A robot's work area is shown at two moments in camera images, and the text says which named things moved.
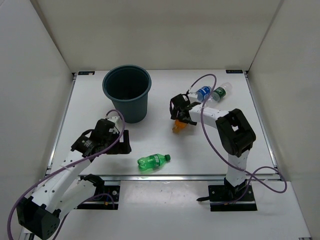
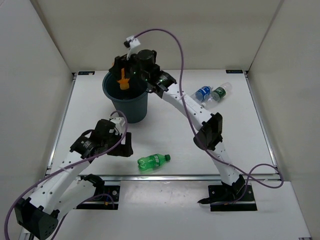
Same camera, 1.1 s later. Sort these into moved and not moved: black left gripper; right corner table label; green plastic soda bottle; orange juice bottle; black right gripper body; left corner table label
Moved: black right gripper body; orange juice bottle
Not moved: green plastic soda bottle; black left gripper; left corner table label; right corner table label
